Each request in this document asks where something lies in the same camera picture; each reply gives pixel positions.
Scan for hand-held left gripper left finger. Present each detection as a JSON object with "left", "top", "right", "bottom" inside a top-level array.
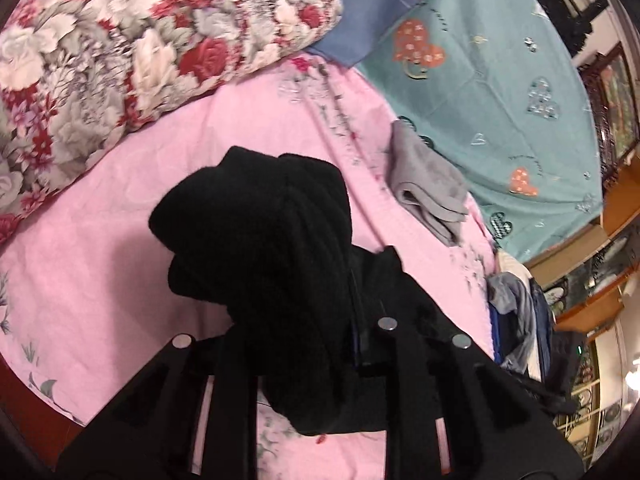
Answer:
[{"left": 55, "top": 334, "right": 262, "bottom": 480}]

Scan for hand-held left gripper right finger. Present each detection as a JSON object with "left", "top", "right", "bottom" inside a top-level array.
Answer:
[{"left": 350, "top": 270, "right": 587, "bottom": 480}]

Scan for black pants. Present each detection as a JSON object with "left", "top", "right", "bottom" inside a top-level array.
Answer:
[{"left": 149, "top": 146, "right": 576, "bottom": 437}]

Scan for grey folded pants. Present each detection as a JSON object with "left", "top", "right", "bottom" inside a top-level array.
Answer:
[{"left": 390, "top": 120, "right": 470, "bottom": 247}]

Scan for blue jeans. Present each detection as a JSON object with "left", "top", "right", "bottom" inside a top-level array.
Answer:
[{"left": 529, "top": 279, "right": 555, "bottom": 378}]

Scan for grey garment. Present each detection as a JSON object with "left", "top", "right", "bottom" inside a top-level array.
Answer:
[{"left": 487, "top": 272, "right": 537, "bottom": 375}]

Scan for blue garment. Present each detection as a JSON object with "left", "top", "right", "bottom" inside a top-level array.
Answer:
[{"left": 489, "top": 305, "right": 502, "bottom": 363}]

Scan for wooden display cabinet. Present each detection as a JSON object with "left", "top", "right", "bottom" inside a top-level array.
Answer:
[{"left": 522, "top": 160, "right": 640, "bottom": 480}]

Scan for pink floral bedsheet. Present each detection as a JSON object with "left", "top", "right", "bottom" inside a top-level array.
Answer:
[{"left": 0, "top": 52, "right": 501, "bottom": 480}]

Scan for framed picture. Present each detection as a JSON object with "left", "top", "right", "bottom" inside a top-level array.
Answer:
[{"left": 580, "top": 44, "right": 640, "bottom": 186}]

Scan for teal heart-print sheet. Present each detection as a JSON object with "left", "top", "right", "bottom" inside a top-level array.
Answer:
[{"left": 357, "top": 0, "right": 603, "bottom": 263}]

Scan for floral red white pillow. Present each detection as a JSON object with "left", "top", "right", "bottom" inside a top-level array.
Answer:
[{"left": 0, "top": 0, "right": 345, "bottom": 243}]

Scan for blue plaid pillow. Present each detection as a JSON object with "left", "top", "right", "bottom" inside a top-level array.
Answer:
[{"left": 305, "top": 0, "right": 476, "bottom": 68}]

